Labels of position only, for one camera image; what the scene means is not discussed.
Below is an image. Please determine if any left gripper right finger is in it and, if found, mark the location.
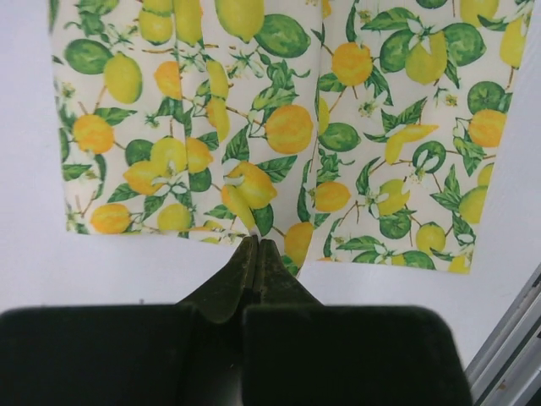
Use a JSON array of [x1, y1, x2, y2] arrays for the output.
[[258, 239, 321, 305]]

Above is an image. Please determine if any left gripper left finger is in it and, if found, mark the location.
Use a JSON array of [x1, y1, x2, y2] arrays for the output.
[[178, 236, 259, 324]]

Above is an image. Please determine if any lemon print skirt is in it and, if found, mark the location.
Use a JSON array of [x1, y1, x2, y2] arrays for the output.
[[48, 1, 534, 274]]

